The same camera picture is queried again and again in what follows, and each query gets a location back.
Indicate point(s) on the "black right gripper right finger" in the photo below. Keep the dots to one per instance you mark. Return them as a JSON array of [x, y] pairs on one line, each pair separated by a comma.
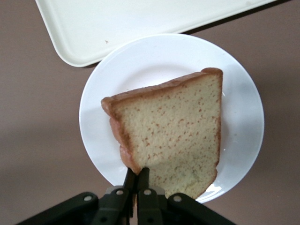
[[148, 206]]

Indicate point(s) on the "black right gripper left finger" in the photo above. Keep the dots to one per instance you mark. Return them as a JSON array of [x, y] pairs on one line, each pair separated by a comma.
[[117, 206]]

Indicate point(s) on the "toy bread slice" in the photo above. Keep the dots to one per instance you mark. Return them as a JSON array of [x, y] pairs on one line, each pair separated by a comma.
[[173, 126]]

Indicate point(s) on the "white round plate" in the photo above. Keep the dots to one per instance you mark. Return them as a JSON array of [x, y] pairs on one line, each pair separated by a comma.
[[145, 61]]

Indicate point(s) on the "cream tray with bear print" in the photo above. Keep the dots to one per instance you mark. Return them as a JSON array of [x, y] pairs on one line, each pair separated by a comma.
[[117, 23]]

